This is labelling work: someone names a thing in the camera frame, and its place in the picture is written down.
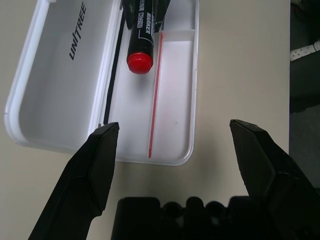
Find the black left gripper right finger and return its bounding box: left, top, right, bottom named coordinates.
left=229, top=119, right=320, bottom=240

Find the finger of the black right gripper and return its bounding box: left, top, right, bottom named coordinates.
left=152, top=0, right=173, bottom=34
left=119, top=0, right=135, bottom=30

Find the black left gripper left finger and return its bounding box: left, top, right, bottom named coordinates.
left=26, top=121, right=120, bottom=240

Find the black red whiteboard marker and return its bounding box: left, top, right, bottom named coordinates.
left=126, top=0, right=155, bottom=75

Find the white plastic pencil case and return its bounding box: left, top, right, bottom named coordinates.
left=4, top=0, right=201, bottom=167

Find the white power strip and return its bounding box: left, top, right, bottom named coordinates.
left=289, top=39, right=320, bottom=62

